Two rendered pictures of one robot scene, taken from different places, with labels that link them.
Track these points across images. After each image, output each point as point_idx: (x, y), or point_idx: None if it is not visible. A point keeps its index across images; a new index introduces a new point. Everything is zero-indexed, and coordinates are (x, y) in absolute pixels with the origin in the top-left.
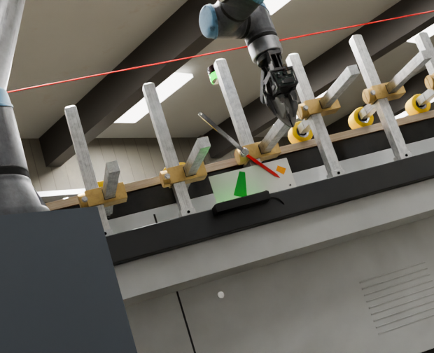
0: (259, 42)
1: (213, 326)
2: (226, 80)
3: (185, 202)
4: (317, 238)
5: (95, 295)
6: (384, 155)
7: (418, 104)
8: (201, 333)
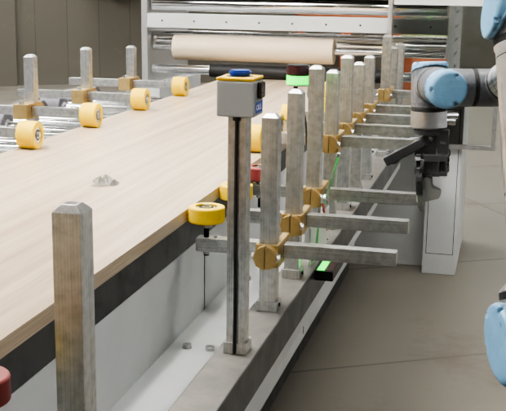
0: (442, 117)
1: None
2: (322, 99)
3: (299, 259)
4: (318, 297)
5: None
6: (283, 177)
7: None
8: None
